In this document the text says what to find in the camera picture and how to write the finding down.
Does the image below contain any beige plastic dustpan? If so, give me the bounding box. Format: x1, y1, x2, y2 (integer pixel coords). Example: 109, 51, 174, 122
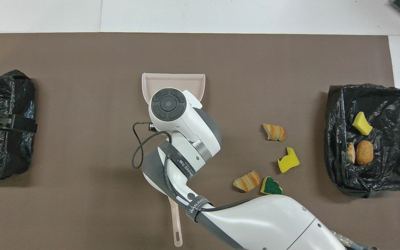
141, 73, 206, 111

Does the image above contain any beige brush with black bristles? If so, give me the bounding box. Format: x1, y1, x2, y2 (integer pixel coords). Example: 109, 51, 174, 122
168, 194, 184, 248

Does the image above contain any striped orange croissant piece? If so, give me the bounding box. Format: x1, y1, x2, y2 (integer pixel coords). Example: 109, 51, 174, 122
262, 124, 286, 142
233, 170, 261, 192
346, 142, 356, 164

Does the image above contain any small yellow green sponge piece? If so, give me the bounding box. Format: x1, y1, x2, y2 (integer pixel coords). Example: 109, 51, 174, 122
352, 111, 373, 136

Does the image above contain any brown bread roll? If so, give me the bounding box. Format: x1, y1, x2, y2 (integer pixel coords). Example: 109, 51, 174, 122
356, 140, 374, 166

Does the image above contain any bin lined with black bag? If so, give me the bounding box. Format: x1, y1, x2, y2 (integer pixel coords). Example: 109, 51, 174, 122
324, 83, 400, 198
0, 69, 35, 181

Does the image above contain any brown table mat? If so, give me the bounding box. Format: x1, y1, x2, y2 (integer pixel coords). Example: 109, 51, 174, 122
0, 33, 400, 250

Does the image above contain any notched yellow sponge piece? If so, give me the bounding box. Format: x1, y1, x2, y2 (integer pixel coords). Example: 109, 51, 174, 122
278, 147, 300, 173

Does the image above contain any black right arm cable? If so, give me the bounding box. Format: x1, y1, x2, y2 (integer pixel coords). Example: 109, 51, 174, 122
132, 121, 170, 170

